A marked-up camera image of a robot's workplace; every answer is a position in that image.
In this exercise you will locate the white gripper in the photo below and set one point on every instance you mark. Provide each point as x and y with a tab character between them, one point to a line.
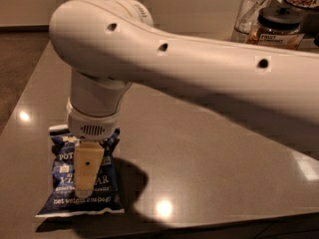
93	125

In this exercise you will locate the blue potato chip bag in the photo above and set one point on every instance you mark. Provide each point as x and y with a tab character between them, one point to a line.
63	201

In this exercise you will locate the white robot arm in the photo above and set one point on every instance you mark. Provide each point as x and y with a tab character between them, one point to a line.
111	44

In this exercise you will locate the clear glass container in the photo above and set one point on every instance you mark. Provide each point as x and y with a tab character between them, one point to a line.
246	16

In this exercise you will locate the snack jar with black lid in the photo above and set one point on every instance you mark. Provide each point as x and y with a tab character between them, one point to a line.
277	27

